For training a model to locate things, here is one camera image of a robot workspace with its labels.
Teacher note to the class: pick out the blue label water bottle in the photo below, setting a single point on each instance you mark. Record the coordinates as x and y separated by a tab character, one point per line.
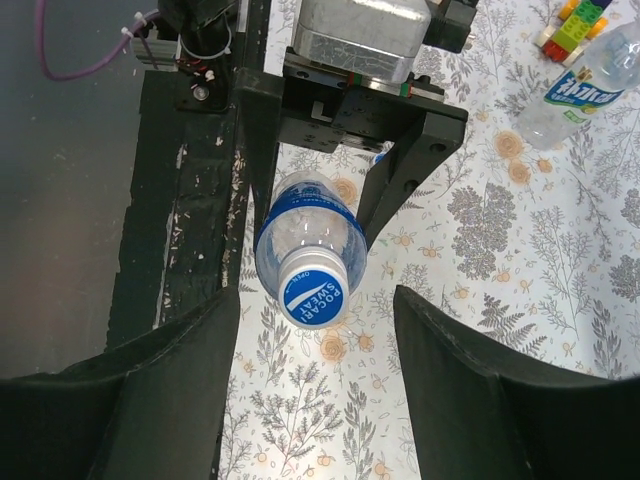
308	211

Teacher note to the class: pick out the white blue label bottle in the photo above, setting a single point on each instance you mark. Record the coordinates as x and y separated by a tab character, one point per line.
595	80

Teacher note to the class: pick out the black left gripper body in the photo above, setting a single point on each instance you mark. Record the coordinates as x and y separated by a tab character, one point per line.
324	107

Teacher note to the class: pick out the floral tablecloth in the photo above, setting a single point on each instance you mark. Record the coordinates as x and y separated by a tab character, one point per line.
537	249

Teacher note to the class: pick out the colourful toy block car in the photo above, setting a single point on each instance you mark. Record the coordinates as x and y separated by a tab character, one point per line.
580	22

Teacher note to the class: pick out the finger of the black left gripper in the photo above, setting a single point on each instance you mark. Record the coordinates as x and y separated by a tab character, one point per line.
259	100
432	138

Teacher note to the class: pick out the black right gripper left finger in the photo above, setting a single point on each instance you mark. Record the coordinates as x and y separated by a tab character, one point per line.
152	408

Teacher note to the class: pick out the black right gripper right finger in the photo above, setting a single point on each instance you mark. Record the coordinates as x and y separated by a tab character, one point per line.
480	410

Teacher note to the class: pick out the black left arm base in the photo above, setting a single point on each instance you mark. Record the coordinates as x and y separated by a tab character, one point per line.
205	58

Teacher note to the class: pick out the blue white cap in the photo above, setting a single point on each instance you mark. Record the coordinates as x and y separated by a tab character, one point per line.
313	287
381	155

